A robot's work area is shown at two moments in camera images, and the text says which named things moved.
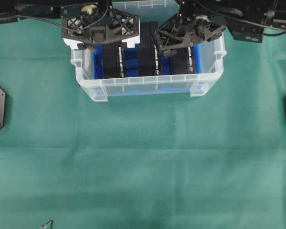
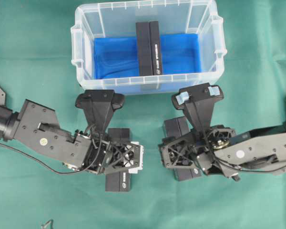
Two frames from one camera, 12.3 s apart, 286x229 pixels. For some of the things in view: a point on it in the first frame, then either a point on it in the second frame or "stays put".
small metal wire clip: (46, 223) stays put
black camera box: (148, 59) stays put
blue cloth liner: (145, 86) -> (117, 57)
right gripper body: (186, 30) -> (194, 150)
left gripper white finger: (73, 44) -> (133, 171)
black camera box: (181, 60) -> (176, 127)
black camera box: (114, 59) -> (118, 181)
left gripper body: (101, 26) -> (103, 157)
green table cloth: (65, 160) stays put
